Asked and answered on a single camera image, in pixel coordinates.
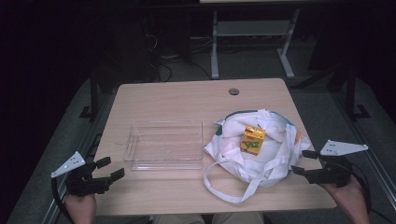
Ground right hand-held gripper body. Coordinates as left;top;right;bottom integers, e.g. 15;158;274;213
305;139;369;189

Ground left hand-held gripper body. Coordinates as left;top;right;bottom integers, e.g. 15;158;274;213
50;151;113;197

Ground white cloth tote bag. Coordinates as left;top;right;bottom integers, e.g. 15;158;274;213
202;108;313;205

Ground orange yellow snack packet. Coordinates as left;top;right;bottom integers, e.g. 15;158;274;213
239;124;267;157

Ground clear plastic container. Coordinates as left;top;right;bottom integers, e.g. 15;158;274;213
122;119;205;172

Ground person's left hand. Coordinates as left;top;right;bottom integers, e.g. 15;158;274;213
64;193;98;224

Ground person's right hand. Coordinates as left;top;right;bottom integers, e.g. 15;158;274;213
320;176;367;209

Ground black metal stand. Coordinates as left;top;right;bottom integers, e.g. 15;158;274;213
344;63;372;121
78;69;101;123

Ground aluminium floor rail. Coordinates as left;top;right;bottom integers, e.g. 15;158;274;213
329;90;396;206
39;92;117;224

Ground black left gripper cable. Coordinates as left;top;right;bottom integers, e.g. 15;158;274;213
50;176;77;224

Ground dark cables on floor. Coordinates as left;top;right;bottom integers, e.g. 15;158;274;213
141;29;214;83

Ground white metal desk frame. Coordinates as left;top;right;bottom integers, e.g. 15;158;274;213
199;0;302;80

